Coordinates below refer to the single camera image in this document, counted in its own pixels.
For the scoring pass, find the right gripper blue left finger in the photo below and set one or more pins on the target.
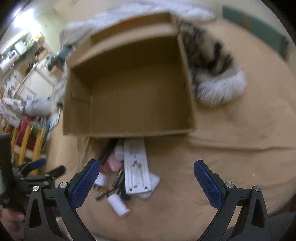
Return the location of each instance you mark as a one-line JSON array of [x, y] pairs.
[[46, 204]]

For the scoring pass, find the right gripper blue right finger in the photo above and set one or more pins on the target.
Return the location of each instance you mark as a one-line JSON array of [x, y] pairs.
[[252, 222]]

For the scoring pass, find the gold black battery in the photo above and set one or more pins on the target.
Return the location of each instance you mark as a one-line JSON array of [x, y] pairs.
[[102, 194]]

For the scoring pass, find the white pill bottle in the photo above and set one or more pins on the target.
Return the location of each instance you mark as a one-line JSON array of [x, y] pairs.
[[117, 205]]

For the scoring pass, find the pink small case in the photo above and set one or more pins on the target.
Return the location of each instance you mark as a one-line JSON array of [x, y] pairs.
[[111, 165]]

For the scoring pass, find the black lighter stick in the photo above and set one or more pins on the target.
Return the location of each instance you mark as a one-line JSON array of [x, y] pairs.
[[103, 156]]

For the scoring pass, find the white remote control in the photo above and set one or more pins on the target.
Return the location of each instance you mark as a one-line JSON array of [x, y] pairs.
[[136, 167]]

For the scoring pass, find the person's left hand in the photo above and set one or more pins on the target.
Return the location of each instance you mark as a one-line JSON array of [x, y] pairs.
[[11, 224]]

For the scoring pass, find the wooden chair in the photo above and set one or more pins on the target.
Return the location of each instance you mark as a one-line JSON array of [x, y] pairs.
[[21, 153]]

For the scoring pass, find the grey stuffed bag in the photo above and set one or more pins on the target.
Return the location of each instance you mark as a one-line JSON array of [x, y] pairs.
[[38, 106]]

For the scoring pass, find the black white furry blanket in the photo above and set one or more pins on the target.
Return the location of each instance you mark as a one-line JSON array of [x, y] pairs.
[[216, 77]]

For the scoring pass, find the brown cardboard box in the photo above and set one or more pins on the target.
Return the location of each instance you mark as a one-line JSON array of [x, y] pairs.
[[130, 80]]

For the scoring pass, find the white bed sheet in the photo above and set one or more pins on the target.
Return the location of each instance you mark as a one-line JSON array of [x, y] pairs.
[[75, 32]]

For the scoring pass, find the green cushion with orange stripe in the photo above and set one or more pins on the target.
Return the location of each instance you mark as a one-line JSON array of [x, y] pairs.
[[259, 28]]

